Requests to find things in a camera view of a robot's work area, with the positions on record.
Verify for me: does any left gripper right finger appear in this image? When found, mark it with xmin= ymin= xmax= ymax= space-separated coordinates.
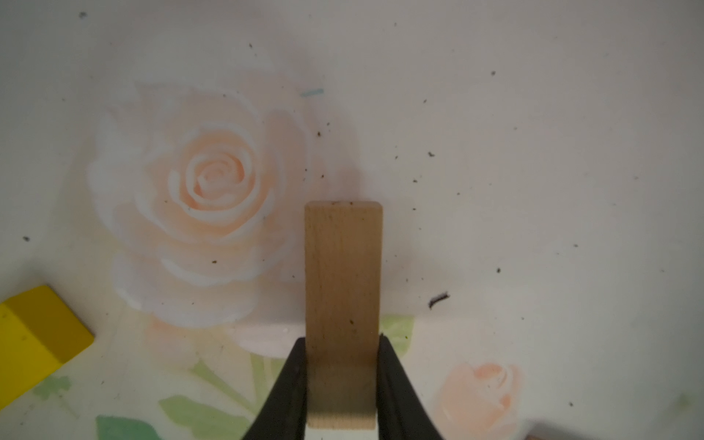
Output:
xmin=376 ymin=335 xmax=443 ymax=440

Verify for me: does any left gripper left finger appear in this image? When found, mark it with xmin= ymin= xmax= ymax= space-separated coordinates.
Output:
xmin=243 ymin=337 xmax=307 ymax=440

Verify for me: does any wooden block top edge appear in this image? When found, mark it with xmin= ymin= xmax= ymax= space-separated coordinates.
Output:
xmin=304 ymin=201 xmax=383 ymax=430

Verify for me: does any yellow long block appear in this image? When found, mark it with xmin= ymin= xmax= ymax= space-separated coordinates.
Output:
xmin=1 ymin=285 xmax=95 ymax=408

